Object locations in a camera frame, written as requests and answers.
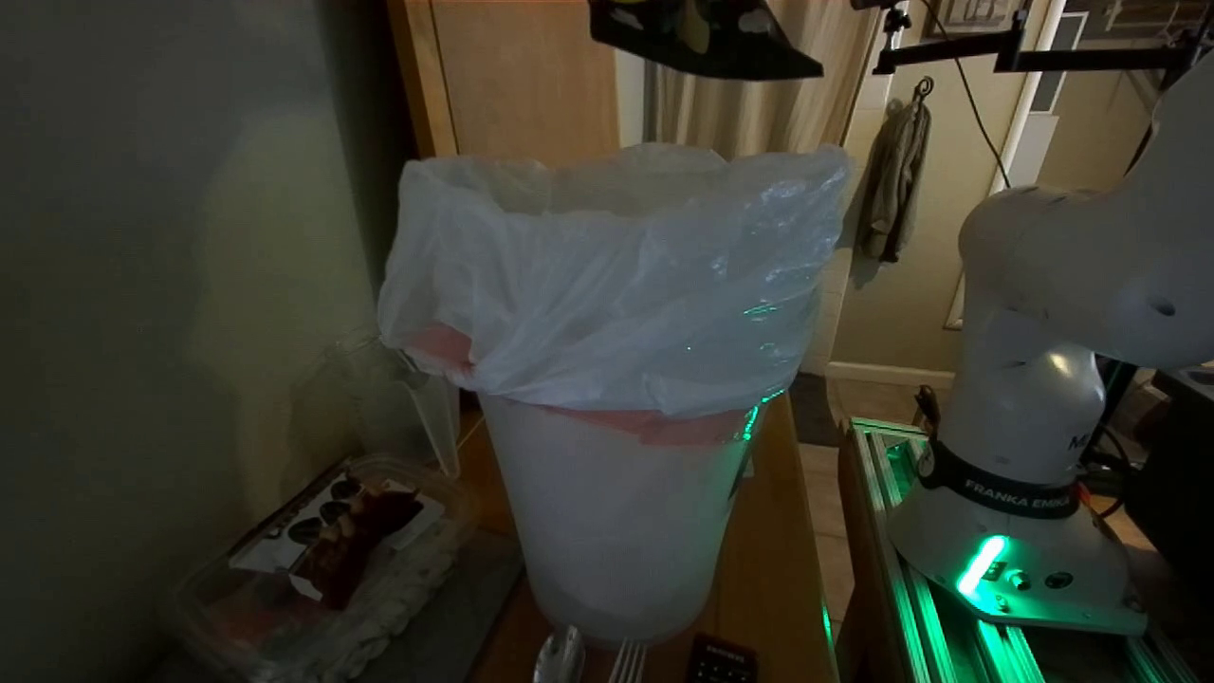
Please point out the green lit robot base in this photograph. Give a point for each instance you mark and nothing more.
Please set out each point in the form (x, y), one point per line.
(995, 607)

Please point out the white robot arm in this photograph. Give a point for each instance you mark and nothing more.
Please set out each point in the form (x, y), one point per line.
(1056, 289)

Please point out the clear plastic bin liner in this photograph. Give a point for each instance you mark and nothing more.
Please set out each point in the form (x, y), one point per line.
(659, 280)

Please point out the white plastic trash bin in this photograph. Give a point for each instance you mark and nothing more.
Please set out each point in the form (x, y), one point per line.
(620, 523)

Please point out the large wooden board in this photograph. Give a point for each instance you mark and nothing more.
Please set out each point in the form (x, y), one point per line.
(505, 79)

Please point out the hanging grey jacket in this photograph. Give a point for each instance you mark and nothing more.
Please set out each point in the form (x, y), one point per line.
(893, 175)

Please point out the small black device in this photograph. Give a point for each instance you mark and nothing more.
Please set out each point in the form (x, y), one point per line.
(720, 663)

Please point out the clear box with photo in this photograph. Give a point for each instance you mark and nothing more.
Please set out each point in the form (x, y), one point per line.
(330, 578)

